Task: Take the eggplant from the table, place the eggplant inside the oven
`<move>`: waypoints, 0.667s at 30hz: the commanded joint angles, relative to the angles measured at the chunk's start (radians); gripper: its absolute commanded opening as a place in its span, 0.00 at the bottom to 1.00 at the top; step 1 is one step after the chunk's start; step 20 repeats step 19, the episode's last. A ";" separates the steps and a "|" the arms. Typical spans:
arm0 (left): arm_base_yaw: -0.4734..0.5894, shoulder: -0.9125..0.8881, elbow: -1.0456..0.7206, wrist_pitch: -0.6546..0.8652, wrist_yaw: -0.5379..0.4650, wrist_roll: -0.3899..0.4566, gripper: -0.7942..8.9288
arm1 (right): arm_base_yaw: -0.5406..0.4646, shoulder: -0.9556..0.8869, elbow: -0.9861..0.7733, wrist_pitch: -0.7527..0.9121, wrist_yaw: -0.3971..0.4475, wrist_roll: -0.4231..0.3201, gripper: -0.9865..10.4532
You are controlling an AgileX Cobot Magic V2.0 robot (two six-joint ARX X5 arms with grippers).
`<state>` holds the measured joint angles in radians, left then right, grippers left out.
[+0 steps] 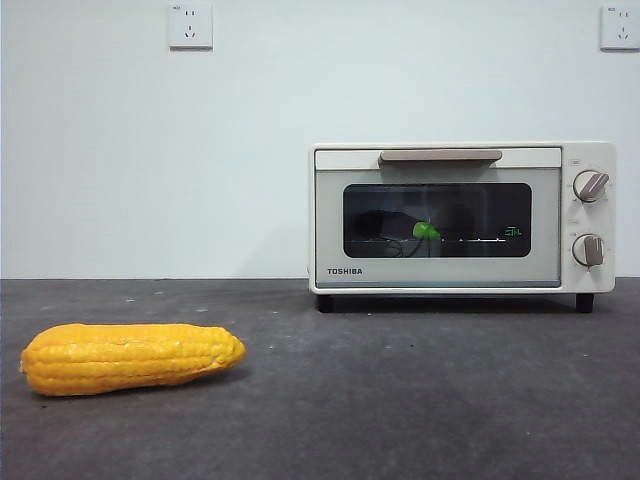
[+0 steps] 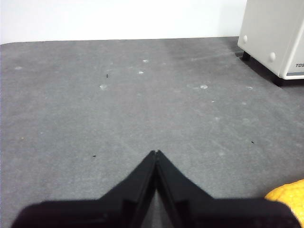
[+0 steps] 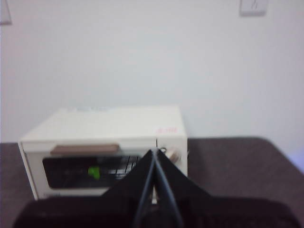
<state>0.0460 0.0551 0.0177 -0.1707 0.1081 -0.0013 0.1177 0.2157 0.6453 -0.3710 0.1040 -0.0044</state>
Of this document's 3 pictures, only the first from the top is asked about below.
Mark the cream toaster oven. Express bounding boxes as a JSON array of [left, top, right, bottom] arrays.
[[308, 141, 619, 314]]

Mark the yellow corn cob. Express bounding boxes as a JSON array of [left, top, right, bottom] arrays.
[[19, 322, 248, 397]]

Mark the white wall socket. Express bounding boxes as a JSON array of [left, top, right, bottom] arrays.
[[168, 2, 213, 50], [599, 3, 640, 50]]

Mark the purple eggplant green stem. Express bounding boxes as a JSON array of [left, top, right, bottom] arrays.
[[352, 209, 442, 241]]

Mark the cream oven door beige handle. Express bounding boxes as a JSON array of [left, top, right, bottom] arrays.
[[313, 146, 563, 289]]

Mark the beige oven knob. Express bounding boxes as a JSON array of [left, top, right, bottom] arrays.
[[571, 232, 606, 266], [571, 168, 611, 203]]

